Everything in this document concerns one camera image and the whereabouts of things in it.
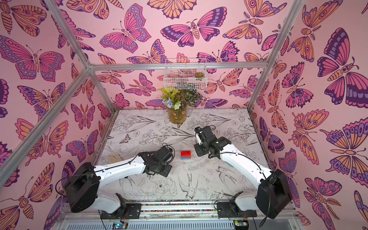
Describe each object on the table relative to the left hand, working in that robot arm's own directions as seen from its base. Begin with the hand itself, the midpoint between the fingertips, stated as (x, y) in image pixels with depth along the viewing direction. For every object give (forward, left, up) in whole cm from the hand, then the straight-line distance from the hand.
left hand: (168, 168), depth 85 cm
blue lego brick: (+8, -10, -3) cm, 13 cm away
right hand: (+9, -19, +10) cm, 23 cm away
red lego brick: (+9, -10, +1) cm, 14 cm away
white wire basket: (+52, -10, +31) cm, 61 cm away
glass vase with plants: (+41, -4, +16) cm, 44 cm away
